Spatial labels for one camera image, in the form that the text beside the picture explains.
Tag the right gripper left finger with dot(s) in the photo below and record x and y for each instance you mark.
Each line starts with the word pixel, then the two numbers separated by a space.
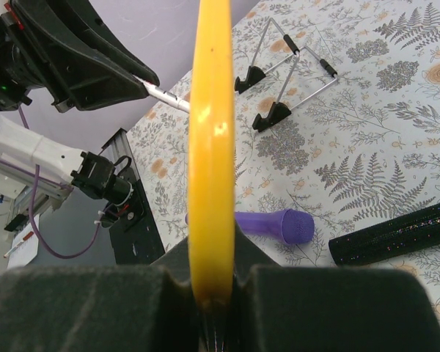
pixel 109 308

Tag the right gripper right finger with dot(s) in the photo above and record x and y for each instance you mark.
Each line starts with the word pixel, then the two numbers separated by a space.
pixel 279 308

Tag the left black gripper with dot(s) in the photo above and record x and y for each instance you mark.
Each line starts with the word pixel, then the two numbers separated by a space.
pixel 66 48

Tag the red capped whiteboard marker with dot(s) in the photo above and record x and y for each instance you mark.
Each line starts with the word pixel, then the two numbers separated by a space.
pixel 166 97

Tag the yellow framed whiteboard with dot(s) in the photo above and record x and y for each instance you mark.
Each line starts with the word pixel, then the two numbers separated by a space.
pixel 211 145

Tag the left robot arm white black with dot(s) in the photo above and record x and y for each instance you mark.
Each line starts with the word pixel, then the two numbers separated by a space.
pixel 92 173

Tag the purple toy microphone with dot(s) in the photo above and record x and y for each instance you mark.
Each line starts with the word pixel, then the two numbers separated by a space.
pixel 286 226

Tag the black handheld microphone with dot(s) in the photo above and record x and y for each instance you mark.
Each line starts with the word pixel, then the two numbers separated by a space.
pixel 402 235

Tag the floral patterned table mat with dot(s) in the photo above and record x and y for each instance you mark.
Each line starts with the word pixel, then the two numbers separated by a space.
pixel 346 123

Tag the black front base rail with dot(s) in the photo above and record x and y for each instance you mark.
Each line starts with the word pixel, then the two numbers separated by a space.
pixel 134 235

